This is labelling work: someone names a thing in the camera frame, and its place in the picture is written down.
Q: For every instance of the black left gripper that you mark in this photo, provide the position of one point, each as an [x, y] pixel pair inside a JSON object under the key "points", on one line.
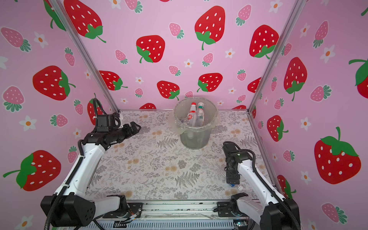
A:
{"points": [[129, 133]]}

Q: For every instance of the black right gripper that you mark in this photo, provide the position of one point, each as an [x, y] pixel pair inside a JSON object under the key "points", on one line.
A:
{"points": [[233, 177]]}

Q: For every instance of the clear bottle red green label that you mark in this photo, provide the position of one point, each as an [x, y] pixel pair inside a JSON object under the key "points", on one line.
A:
{"points": [[199, 122]]}

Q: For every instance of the clear bottle red cap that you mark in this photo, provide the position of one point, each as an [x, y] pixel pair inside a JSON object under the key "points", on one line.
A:
{"points": [[192, 115]]}

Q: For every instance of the clear bottle blue label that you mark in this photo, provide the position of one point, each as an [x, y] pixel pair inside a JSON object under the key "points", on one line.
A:
{"points": [[237, 186]]}

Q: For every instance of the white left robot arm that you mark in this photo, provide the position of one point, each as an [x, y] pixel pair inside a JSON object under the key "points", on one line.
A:
{"points": [[68, 206]]}

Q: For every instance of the grey mesh waste bin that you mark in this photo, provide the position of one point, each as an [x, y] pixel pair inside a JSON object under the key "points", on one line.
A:
{"points": [[194, 140]]}

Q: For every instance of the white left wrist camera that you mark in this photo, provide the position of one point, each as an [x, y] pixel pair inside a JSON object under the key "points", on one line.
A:
{"points": [[118, 120]]}

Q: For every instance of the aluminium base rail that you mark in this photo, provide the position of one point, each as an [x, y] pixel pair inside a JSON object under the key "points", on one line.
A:
{"points": [[169, 215]]}

